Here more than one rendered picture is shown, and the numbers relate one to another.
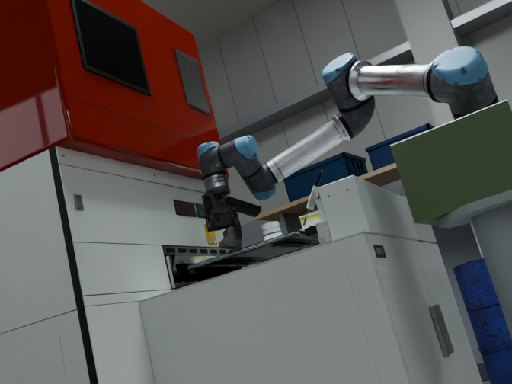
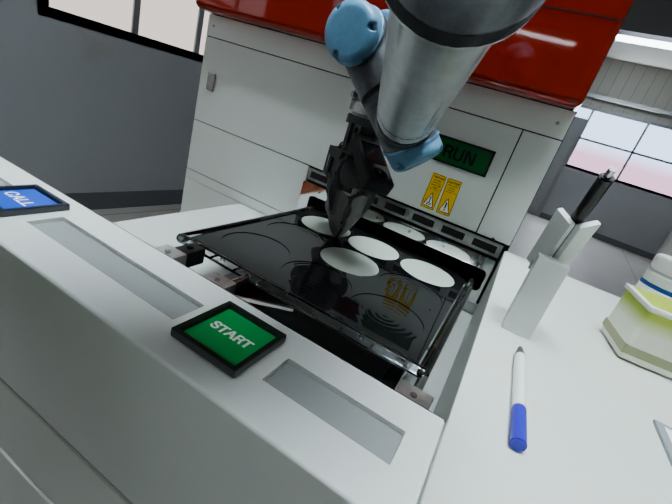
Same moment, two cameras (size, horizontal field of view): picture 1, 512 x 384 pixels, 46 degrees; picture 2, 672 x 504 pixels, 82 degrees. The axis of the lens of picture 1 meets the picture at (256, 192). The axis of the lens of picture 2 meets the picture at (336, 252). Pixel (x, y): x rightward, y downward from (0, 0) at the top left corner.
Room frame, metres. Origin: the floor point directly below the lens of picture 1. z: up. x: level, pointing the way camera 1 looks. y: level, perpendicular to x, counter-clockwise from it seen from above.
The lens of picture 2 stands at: (1.80, -0.57, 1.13)
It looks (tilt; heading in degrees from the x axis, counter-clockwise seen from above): 21 degrees down; 88
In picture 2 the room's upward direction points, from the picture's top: 18 degrees clockwise
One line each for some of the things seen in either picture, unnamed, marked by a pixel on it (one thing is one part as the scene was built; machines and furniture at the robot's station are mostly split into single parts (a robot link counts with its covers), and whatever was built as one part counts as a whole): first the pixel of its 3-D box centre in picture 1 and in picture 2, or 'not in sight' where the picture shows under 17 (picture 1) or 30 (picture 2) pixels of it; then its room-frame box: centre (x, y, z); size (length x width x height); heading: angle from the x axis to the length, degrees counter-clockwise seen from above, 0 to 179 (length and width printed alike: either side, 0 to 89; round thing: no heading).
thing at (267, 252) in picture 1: (267, 251); (349, 261); (1.85, 0.01, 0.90); 0.34 x 0.34 x 0.01; 67
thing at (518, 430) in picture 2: not in sight; (519, 386); (1.98, -0.31, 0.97); 0.14 x 0.01 x 0.01; 68
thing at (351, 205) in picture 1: (373, 216); (107, 333); (1.64, -0.30, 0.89); 0.55 x 0.09 x 0.14; 157
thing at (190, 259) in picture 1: (208, 270); (384, 237); (1.92, 0.21, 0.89); 0.44 x 0.02 x 0.10; 157
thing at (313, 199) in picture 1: (316, 206); (545, 271); (2.03, -0.19, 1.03); 0.06 x 0.04 x 0.13; 67
